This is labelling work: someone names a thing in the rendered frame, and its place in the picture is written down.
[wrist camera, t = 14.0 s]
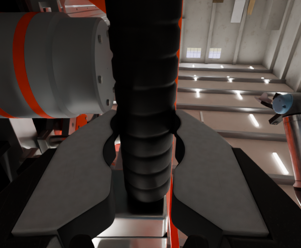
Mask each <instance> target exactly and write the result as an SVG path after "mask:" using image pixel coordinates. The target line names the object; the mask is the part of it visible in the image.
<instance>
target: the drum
mask: <svg viewBox="0 0 301 248"><path fill-rule="evenodd" d="M108 29H109V28H108V26H107V24H106V22H105V21H104V20H103V19H102V18H101V17H70V16H69V15H67V14H66V13H64V12H0V118H13V119H23V118H48V119H57V118H75V117H77V116H79V115H80V114H104V113H106V112H107V111H109V110H111V109H112V106H113V102H114V97H115V89H114V85H115V82H116V81H115V79H114V78H113V71H112V62H111V60H112V57H113V53H112V51H111V50H110V43H109V35H108Z"/></svg>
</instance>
